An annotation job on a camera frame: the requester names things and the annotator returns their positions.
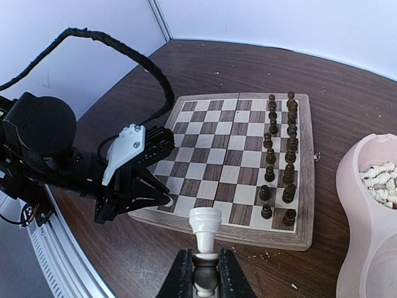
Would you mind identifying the pile of white chess pieces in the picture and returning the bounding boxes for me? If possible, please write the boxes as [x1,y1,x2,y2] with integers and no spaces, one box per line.
[359,161,396,210]

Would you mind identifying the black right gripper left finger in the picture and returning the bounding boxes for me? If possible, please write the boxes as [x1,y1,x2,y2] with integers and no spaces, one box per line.
[158,249,193,298]

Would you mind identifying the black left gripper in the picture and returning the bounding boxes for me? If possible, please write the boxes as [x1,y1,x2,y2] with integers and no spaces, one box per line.
[1,93,170,224]

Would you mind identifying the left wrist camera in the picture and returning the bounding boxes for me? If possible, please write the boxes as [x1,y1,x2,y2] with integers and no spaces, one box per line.
[102,124,175,186]

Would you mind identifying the dark chess pieces row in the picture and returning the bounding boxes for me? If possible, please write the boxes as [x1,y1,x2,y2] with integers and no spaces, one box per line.
[257,91,300,231]

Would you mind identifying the white chess piece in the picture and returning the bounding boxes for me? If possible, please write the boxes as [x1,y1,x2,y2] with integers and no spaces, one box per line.
[164,196,174,207]

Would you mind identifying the pink double pet bowl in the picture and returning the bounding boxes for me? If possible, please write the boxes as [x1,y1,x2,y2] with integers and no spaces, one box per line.
[336,133,396,297]

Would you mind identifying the aluminium front rail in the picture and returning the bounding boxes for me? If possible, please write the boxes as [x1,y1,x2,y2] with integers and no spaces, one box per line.
[1,194,115,297]

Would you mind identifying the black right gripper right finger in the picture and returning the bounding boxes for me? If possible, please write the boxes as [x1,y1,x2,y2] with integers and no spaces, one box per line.
[218,249,256,298]

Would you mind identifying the wooden chess board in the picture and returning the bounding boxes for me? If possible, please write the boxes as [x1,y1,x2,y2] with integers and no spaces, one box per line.
[129,93,314,251]

